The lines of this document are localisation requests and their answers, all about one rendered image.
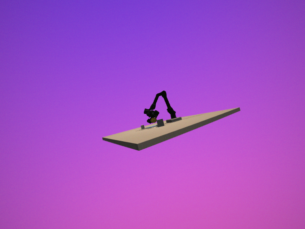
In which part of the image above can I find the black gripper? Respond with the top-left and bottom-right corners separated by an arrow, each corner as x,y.
147,110 -> 159,124

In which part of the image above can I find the grey dish rack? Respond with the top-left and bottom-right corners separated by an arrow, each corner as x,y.
157,119 -> 164,127

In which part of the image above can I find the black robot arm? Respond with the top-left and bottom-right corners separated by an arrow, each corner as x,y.
144,91 -> 176,119

